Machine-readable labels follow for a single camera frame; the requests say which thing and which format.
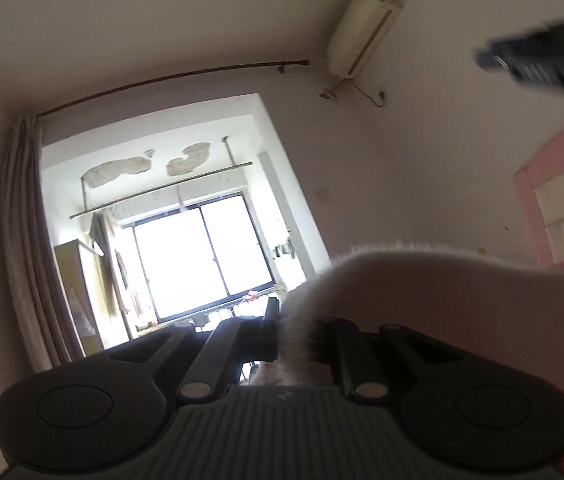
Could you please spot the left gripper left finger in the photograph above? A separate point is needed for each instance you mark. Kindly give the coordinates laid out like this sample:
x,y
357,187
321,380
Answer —
x,y
234,342

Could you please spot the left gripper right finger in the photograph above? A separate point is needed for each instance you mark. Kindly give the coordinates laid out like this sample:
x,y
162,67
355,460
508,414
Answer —
x,y
348,352

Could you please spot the beige white houndstooth knit cardigan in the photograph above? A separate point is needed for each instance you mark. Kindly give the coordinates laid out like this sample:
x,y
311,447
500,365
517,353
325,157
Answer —
x,y
509,313

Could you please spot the balcony sliding window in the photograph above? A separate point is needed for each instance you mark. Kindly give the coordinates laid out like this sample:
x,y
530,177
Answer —
x,y
205,256

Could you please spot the yellow wooden cabinet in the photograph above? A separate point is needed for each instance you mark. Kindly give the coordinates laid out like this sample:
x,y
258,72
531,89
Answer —
x,y
81,274

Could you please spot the beige brown curtain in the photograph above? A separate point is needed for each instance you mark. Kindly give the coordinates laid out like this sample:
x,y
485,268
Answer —
x,y
40,304

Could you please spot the brown curtain rod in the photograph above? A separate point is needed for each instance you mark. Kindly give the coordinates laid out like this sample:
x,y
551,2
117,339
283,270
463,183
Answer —
x,y
280,66

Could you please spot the white wall air conditioner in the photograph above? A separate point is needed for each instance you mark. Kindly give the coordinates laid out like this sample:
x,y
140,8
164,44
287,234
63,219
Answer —
x,y
361,30

